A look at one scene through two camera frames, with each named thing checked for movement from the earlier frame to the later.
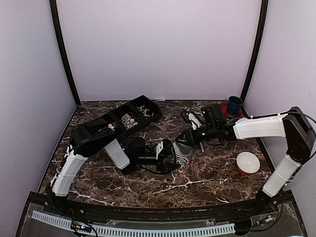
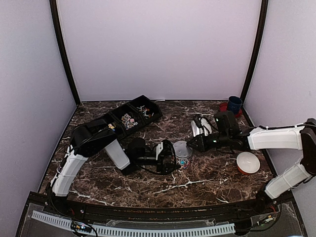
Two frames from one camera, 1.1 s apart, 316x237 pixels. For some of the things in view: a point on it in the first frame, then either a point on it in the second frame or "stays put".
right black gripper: [190, 139] → [202, 145]
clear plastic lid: [181, 150] stays put
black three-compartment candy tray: [133, 115] stays put
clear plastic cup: [184, 162] stays put
